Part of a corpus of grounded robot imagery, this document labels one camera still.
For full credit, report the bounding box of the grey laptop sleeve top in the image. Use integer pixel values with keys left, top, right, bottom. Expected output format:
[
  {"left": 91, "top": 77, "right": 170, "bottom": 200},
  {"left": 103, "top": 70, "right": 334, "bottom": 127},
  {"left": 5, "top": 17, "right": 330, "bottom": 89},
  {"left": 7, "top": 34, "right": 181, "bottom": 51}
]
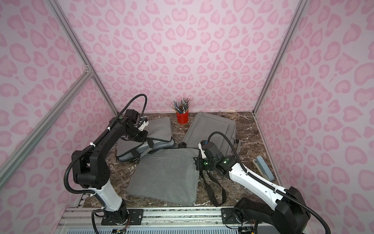
[{"left": 116, "top": 117, "right": 175, "bottom": 162}]

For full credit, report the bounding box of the grey laptop bag with strap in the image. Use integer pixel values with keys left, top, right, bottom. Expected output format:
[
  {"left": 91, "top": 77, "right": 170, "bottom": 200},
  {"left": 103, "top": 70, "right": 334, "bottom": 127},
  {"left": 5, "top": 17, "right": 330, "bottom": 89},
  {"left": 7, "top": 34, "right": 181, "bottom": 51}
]
[{"left": 126, "top": 141, "right": 227, "bottom": 208}]

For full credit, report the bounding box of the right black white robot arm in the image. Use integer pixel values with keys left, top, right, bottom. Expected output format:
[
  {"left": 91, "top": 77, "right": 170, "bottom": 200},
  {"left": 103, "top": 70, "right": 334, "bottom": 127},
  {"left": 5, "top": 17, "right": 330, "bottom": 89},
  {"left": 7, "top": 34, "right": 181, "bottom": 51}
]
[{"left": 195, "top": 139, "right": 331, "bottom": 234}]

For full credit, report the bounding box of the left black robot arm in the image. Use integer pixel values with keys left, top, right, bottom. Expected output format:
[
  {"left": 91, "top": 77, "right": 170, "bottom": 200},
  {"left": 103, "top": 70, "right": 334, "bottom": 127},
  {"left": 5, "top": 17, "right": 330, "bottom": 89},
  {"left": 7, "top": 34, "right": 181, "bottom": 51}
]
[{"left": 63, "top": 104, "right": 148, "bottom": 224}]

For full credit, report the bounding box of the grey backpack at back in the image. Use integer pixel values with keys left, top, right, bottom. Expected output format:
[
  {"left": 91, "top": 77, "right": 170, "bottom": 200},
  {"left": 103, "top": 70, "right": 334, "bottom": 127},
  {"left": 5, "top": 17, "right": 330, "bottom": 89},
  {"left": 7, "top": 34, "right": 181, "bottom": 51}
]
[{"left": 178, "top": 112, "right": 237, "bottom": 156}]

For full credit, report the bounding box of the red pencil cup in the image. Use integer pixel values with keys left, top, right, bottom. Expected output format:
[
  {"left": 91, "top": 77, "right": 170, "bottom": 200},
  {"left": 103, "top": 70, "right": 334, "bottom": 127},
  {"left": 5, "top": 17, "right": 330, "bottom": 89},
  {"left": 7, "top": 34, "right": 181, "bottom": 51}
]
[{"left": 176, "top": 112, "right": 189, "bottom": 124}]

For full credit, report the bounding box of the bundle of pencils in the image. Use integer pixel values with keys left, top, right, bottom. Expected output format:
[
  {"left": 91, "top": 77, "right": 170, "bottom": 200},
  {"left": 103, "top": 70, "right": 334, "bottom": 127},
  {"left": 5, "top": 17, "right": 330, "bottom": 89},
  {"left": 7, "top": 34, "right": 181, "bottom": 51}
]
[{"left": 171, "top": 98, "right": 190, "bottom": 114}]

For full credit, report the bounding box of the blue green stapler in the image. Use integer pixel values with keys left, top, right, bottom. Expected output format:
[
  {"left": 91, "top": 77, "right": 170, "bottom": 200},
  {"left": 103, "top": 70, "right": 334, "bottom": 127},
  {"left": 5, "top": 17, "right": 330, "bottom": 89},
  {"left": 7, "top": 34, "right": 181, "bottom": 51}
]
[{"left": 252, "top": 156, "right": 275, "bottom": 182}]

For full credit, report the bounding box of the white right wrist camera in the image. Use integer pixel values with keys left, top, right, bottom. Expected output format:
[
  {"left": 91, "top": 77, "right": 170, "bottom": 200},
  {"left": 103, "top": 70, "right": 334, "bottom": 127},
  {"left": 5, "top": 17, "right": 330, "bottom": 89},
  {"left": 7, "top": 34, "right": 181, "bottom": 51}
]
[{"left": 198, "top": 143, "right": 206, "bottom": 159}]

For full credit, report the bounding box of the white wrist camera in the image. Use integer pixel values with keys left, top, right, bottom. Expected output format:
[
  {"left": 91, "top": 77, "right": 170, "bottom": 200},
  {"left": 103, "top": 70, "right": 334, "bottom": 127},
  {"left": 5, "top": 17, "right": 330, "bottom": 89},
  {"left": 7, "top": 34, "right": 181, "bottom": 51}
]
[
  {"left": 137, "top": 117, "right": 149, "bottom": 131},
  {"left": 198, "top": 143, "right": 206, "bottom": 159}
]

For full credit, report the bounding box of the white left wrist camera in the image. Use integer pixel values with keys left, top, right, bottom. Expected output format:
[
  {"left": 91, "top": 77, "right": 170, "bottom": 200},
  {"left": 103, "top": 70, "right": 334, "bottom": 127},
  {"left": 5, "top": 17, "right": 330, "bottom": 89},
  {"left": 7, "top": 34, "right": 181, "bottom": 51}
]
[{"left": 137, "top": 117, "right": 149, "bottom": 131}]

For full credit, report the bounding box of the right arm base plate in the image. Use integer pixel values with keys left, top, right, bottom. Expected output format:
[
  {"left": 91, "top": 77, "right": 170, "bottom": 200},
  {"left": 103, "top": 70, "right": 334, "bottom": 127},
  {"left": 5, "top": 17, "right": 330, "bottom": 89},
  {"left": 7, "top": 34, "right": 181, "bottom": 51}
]
[{"left": 221, "top": 208, "right": 243, "bottom": 224}]

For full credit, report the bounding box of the aluminium front rail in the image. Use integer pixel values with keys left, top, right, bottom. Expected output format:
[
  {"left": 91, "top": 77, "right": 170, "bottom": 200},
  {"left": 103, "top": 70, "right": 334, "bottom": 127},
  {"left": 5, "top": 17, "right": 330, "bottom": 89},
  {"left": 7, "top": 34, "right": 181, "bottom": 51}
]
[{"left": 55, "top": 206, "right": 307, "bottom": 234}]

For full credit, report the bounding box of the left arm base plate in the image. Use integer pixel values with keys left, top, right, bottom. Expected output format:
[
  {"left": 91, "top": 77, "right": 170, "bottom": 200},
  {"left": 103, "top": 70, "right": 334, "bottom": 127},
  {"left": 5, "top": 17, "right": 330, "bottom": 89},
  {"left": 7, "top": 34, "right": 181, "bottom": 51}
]
[{"left": 101, "top": 209, "right": 144, "bottom": 226}]

